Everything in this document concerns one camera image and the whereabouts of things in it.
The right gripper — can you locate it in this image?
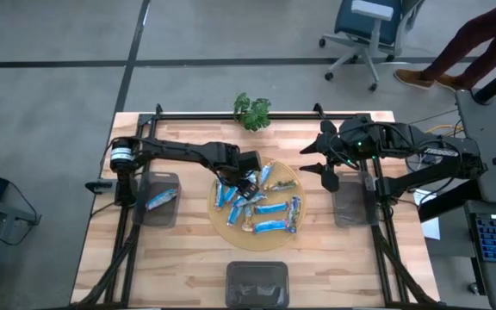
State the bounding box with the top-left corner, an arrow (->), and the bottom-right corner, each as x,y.
298,120 -> 341,194

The orange-ended granola bar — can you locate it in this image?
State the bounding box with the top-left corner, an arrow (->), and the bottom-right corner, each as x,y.
241,205 -> 256,233

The round woven straw placemat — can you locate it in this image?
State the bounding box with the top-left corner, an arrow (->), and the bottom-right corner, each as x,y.
207,155 -> 307,252

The clear grey plastic bin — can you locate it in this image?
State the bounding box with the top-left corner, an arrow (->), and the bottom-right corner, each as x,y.
133,170 -> 183,228
332,170 -> 381,228

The small potted green plant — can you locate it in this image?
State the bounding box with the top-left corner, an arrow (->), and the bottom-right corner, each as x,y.
233,92 -> 272,133

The dark rectangular plastic container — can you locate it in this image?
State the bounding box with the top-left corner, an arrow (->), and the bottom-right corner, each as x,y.
225,261 -> 290,309

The white paper sheet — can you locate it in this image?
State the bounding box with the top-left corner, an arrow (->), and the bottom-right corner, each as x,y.
413,189 -> 442,241

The black flat support beam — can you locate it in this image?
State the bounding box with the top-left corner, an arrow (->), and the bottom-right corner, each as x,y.
418,178 -> 484,224

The blue and grey office chair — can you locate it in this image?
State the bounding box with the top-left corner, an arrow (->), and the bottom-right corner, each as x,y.
319,0 -> 425,92

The grey side desk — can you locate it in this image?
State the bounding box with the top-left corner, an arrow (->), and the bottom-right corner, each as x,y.
454,88 -> 496,310

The person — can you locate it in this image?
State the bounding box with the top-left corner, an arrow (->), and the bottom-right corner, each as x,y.
393,0 -> 496,92

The grey side cart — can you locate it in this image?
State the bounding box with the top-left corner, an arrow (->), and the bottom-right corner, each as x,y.
0,200 -> 42,310

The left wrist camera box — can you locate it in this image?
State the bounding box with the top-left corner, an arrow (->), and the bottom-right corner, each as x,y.
241,149 -> 264,174

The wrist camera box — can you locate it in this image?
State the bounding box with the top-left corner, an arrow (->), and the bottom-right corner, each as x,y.
340,119 -> 372,152
241,149 -> 264,174

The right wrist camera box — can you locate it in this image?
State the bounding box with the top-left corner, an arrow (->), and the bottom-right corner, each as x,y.
340,119 -> 372,152

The black aluminium table frame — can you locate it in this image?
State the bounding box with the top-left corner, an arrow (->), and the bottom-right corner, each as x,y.
69,102 -> 441,309

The yellow cable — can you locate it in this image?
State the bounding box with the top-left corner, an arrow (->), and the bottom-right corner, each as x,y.
424,123 -> 464,135

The small black bracket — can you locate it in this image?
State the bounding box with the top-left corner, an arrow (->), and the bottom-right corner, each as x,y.
84,179 -> 115,195

